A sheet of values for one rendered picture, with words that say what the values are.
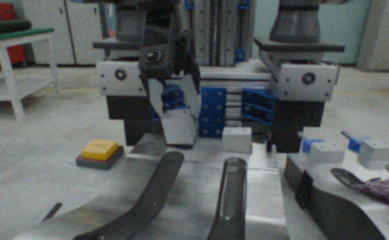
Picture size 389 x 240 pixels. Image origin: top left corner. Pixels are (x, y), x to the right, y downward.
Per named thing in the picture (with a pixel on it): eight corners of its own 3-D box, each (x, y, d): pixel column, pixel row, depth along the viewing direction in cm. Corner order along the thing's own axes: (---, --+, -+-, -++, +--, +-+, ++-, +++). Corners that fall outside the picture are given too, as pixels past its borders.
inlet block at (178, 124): (182, 112, 61) (178, 90, 58) (203, 110, 60) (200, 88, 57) (166, 143, 50) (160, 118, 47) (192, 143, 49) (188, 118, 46)
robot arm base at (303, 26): (265, 37, 90) (268, 6, 86) (311, 38, 89) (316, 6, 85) (273, 42, 76) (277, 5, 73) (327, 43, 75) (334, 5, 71)
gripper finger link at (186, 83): (213, 103, 53) (196, 61, 49) (210, 118, 48) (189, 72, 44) (199, 107, 54) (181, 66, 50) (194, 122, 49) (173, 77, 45)
